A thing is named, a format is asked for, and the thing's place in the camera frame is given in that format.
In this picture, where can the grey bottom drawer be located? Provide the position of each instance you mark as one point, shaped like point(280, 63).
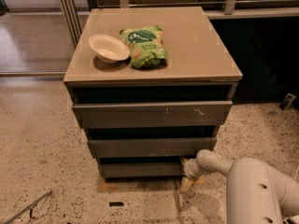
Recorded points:
point(123, 170)

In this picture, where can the green chip bag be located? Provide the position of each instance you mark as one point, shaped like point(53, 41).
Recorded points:
point(145, 46)

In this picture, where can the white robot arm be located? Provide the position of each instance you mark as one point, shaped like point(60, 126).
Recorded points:
point(256, 192)

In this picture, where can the grey middle drawer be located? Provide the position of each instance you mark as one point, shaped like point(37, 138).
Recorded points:
point(162, 147)

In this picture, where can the grey top drawer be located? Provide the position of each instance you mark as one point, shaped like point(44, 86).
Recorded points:
point(139, 115)

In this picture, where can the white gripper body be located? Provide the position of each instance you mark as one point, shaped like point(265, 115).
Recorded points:
point(188, 170)

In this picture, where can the grey drawer cabinet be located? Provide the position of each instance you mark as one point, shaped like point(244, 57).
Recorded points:
point(199, 69)

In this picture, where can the grey drawer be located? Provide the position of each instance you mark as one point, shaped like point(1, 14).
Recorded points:
point(123, 170)
point(139, 115)
point(162, 147)

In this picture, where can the white paper bowl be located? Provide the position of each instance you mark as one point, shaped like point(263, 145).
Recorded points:
point(108, 48)

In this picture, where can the small dark floor object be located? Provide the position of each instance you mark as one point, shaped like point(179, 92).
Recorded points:
point(288, 100)

